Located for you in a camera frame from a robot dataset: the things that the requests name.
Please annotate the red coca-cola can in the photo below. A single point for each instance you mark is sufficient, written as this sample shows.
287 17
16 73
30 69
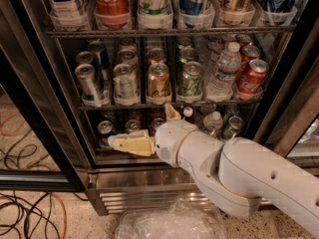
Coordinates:
252 78
248 53

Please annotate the white tea bottle top shelf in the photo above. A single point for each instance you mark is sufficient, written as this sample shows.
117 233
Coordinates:
69 13

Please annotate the clear plastic bag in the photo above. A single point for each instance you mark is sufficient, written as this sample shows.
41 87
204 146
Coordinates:
181 220

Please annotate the green soda can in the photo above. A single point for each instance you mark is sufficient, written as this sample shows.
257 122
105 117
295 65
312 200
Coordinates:
189 82
187 54
232 128

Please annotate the clear water bottle shelf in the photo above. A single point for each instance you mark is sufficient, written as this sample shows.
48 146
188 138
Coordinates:
212 123
224 72

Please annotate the rear blue redbull can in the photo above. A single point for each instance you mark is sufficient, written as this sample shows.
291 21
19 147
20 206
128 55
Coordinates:
99 49

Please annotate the red juice bottle white cap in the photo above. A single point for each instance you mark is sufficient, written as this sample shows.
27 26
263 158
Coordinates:
187 114

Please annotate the bottom red soda can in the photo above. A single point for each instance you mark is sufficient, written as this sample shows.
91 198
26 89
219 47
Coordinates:
155 124

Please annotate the stainless steel fridge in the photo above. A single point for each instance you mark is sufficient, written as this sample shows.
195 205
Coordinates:
36 63

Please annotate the green white bottle top shelf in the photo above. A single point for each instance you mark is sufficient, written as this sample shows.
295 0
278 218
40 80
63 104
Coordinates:
153 14

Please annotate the white soda can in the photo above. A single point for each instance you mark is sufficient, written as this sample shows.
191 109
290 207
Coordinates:
125 82
127 56

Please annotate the front red coca-cola can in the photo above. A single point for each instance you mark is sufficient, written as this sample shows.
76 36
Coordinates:
252 78

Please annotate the blue pepsi can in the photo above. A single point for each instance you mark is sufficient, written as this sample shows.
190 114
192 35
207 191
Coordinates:
105 130

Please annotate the bottom green soda can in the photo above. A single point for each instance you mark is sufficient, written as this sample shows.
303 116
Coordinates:
232 128

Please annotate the front green soda can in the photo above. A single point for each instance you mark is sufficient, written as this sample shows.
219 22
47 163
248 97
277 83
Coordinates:
189 82

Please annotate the front white soda can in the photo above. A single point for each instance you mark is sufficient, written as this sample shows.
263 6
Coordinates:
125 82

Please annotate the clear water bottle middle shelf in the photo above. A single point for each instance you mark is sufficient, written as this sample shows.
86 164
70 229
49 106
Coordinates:
224 72

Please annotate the clear water bottle bottom shelf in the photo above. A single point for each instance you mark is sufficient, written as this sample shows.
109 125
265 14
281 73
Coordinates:
212 123

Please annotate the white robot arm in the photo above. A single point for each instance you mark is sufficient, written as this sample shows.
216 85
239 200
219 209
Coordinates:
235 175

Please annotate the coca-cola bottle top shelf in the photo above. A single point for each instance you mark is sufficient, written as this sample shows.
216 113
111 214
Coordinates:
111 11

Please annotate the front gold soda can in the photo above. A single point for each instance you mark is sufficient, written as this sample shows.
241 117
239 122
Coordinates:
158 83

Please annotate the silver redbull can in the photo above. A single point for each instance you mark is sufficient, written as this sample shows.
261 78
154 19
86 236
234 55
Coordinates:
92 94
86 59

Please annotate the bottom gold soda can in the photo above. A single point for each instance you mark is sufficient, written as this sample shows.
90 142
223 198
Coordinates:
132 125

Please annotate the gold soda can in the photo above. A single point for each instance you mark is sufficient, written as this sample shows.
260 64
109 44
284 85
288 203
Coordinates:
158 83
156 55
132 125

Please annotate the gold can top shelf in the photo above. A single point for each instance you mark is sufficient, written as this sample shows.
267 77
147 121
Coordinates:
234 12

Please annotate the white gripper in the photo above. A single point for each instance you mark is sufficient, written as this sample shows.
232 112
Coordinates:
169 139

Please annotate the dark blue bottle top shelf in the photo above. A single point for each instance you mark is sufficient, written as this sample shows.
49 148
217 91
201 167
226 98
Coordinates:
277 12

